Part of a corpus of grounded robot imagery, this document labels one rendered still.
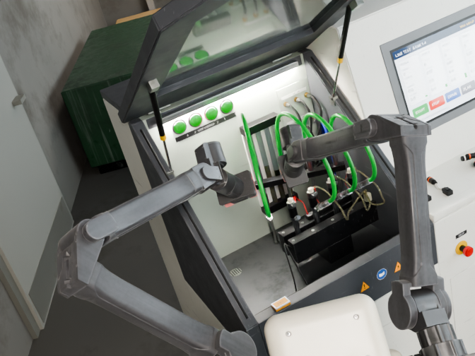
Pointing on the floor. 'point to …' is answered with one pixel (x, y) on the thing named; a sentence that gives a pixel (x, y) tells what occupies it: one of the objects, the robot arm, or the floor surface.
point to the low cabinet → (81, 81)
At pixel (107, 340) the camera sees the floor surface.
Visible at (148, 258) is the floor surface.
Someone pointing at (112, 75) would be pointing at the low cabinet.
